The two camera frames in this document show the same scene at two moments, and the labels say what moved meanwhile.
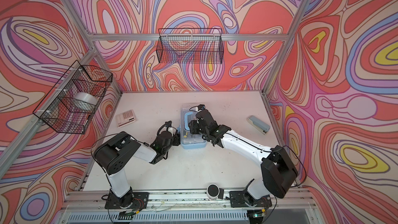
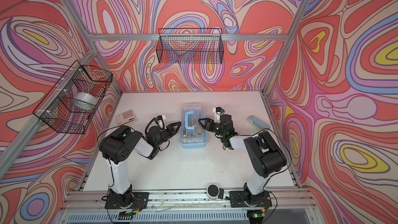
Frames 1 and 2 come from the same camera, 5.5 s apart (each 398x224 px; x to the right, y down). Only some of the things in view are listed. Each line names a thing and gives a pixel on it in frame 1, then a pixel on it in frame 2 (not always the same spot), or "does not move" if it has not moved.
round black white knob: (213, 191) does not move
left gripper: (176, 139) -> (170, 130)
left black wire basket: (72, 101) does not move
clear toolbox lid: (188, 114) does not move
